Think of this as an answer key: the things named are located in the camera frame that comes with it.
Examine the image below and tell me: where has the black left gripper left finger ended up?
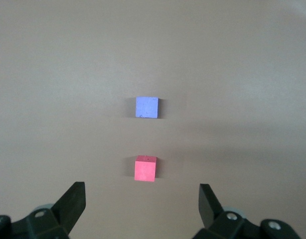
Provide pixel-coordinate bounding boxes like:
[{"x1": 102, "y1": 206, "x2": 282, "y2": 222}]
[{"x1": 0, "y1": 181, "x2": 87, "y2": 239}]

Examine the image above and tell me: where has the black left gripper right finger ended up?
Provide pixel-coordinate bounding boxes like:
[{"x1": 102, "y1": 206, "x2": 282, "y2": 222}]
[{"x1": 192, "y1": 183, "x2": 300, "y2": 239}]

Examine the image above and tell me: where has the red foam block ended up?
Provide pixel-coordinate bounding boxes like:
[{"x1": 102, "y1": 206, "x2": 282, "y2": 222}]
[{"x1": 134, "y1": 155, "x2": 158, "y2": 182}]

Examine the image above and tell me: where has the purple foam block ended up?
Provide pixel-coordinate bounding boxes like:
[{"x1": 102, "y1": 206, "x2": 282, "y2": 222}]
[{"x1": 135, "y1": 96, "x2": 160, "y2": 119}]

